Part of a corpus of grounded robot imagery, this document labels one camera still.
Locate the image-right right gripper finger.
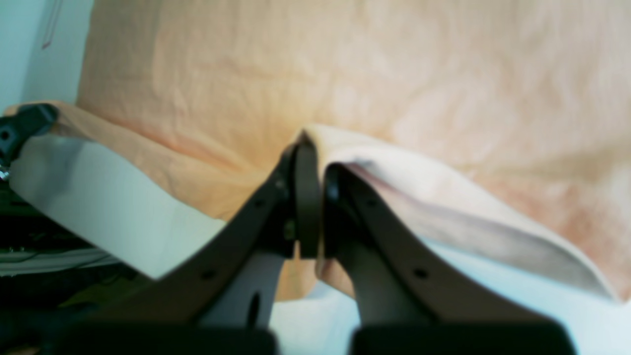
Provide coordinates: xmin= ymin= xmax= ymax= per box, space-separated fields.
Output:
xmin=65 ymin=140 xmax=320 ymax=355

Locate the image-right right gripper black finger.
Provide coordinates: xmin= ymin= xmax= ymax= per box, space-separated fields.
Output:
xmin=323 ymin=164 xmax=576 ymax=355

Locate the image-left right gripper black finger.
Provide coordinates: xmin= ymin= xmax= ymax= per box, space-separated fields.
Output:
xmin=0 ymin=104 xmax=60 ymax=168

